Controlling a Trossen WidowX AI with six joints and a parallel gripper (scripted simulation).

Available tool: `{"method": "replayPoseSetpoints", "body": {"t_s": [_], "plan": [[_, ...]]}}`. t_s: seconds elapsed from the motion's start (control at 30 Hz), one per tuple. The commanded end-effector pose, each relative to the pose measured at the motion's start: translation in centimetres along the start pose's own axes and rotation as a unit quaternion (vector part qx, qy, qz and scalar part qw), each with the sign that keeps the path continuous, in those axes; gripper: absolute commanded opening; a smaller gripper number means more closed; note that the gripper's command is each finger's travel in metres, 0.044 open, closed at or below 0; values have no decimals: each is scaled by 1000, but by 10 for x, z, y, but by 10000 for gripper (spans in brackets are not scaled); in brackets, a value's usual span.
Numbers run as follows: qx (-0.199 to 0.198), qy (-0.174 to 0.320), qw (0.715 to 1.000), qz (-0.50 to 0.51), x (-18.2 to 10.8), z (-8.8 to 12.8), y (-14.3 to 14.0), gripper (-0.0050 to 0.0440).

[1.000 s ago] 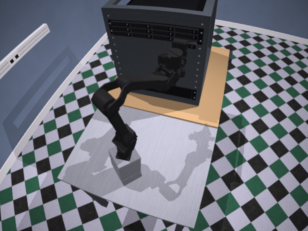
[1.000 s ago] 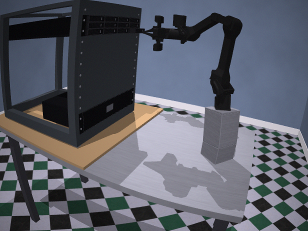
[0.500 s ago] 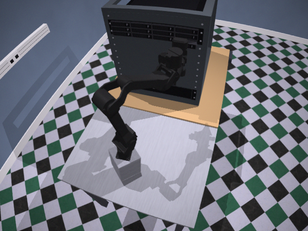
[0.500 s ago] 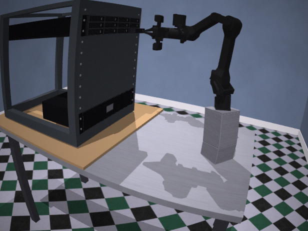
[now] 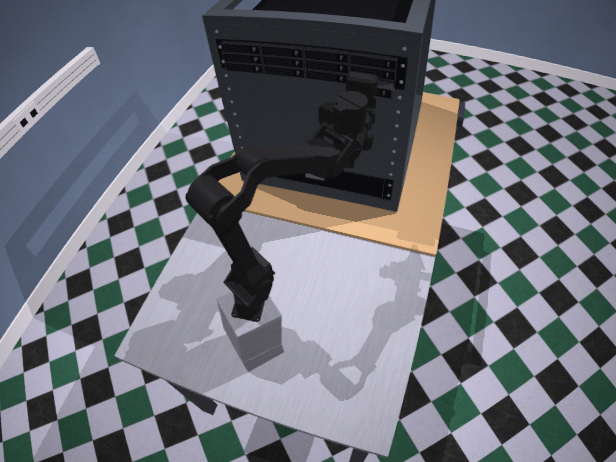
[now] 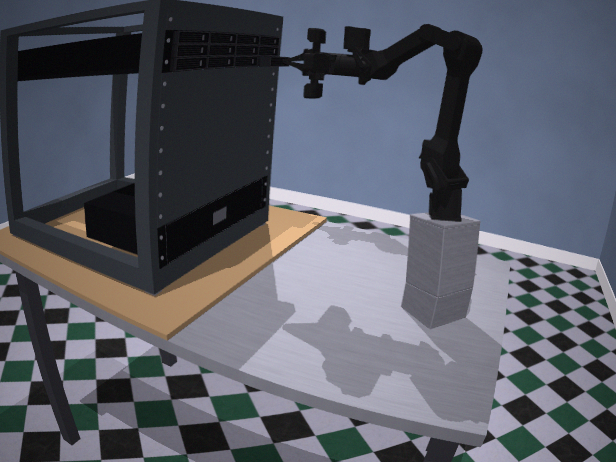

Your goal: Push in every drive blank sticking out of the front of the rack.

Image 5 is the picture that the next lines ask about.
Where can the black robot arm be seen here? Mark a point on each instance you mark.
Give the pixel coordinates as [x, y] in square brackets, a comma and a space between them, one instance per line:
[251, 274]

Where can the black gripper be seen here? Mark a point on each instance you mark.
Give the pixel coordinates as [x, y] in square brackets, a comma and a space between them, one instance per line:
[367, 85]

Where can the tan flat board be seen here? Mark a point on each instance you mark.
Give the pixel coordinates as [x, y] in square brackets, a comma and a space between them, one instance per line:
[417, 224]

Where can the black server rack frame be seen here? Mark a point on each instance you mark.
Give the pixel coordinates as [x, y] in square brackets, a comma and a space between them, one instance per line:
[278, 111]

